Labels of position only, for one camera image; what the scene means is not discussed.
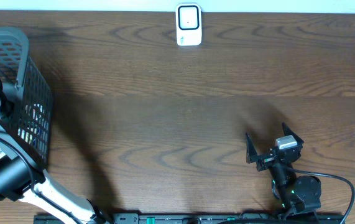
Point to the grey plastic mesh basket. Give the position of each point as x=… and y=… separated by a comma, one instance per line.
x=25, y=116

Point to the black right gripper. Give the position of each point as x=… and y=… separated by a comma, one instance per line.
x=251, y=153

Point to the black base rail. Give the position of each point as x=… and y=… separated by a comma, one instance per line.
x=133, y=218

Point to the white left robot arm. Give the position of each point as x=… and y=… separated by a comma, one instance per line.
x=64, y=205

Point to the white barcode scanner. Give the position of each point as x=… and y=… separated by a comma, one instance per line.
x=188, y=24

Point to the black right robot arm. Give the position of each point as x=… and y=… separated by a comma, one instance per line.
x=298, y=194

